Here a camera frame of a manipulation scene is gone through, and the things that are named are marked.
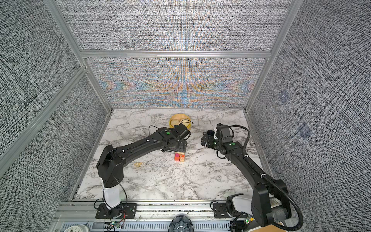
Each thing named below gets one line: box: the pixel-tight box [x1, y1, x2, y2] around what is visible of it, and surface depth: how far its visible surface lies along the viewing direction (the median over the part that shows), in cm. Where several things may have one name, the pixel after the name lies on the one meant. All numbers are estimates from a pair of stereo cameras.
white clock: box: [63, 224, 91, 232], surface depth 67 cm
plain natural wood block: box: [179, 153, 186, 162], surface depth 92 cm
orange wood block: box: [174, 152, 181, 162], surface depth 92 cm
